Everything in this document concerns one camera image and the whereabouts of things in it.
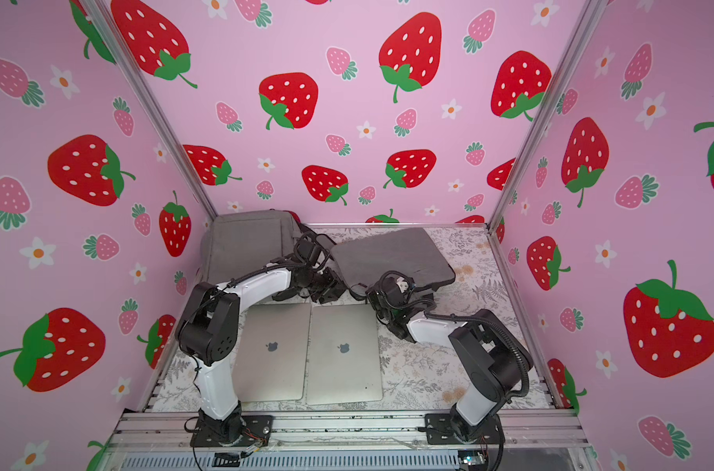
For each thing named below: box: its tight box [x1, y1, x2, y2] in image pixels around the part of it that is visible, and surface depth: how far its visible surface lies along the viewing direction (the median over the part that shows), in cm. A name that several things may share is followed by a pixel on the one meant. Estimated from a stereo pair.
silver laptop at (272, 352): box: [233, 303, 311, 403], surface depth 89 cm
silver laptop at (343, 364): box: [306, 304, 383, 406], surface depth 89 cm
